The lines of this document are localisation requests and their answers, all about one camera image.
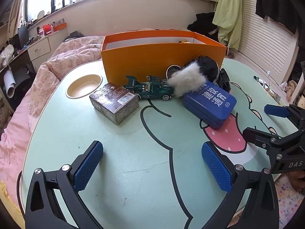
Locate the green toy car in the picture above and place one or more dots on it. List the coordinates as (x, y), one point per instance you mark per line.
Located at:
(153, 88)

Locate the blue tin box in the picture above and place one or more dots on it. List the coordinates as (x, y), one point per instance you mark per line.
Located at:
(211, 104)

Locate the brown tea carton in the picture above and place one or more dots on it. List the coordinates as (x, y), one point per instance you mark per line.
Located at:
(114, 102)

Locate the black clothes pile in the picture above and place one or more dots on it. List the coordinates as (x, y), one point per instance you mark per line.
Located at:
(204, 25)

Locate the black fabric pouch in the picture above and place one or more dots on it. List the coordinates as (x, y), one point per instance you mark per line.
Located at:
(210, 69)

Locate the black monitor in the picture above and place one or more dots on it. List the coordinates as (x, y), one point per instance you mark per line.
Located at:
(23, 36)

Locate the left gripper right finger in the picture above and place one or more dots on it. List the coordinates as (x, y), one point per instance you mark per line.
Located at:
(261, 209)

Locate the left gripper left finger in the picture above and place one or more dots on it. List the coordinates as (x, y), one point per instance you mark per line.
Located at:
(42, 207)

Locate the black hanging garment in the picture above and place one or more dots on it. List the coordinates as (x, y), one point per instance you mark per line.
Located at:
(281, 11)

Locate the orange desk organizer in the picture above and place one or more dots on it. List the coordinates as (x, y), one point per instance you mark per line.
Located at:
(60, 27)

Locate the rolled white paper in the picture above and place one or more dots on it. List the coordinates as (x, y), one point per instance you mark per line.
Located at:
(10, 84)

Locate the white fur scrunchie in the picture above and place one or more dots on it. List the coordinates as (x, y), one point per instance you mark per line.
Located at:
(189, 79)

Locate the pink floral quilt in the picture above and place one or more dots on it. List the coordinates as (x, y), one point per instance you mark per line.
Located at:
(66, 57)

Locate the orange cardboard box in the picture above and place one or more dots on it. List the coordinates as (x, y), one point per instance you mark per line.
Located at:
(150, 53)

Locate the red container on desk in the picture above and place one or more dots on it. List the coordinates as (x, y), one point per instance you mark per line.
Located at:
(47, 29)

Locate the white drawer cabinet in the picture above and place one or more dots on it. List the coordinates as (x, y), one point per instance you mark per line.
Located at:
(43, 49)

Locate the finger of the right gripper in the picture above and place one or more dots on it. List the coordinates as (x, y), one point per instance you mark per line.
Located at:
(293, 113)
(261, 139)

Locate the green hanging garment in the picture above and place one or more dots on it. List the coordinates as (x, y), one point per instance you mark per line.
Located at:
(228, 19)

